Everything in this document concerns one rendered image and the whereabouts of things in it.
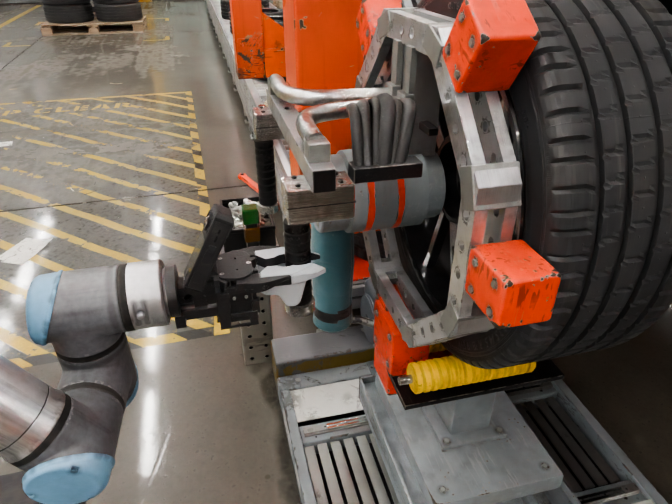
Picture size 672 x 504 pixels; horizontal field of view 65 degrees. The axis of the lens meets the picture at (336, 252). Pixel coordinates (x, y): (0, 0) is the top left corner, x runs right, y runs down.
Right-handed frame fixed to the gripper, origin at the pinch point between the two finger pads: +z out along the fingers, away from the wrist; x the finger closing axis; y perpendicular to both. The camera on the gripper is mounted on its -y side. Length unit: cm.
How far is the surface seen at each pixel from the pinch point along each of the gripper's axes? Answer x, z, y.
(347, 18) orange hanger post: -60, 21, -24
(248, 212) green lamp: -53, -5, 18
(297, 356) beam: -58, 6, 70
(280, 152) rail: -164, 18, 44
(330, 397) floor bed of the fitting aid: -45, 13, 75
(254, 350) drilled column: -73, -6, 77
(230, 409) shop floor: -55, -16, 83
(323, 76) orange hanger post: -60, 15, -12
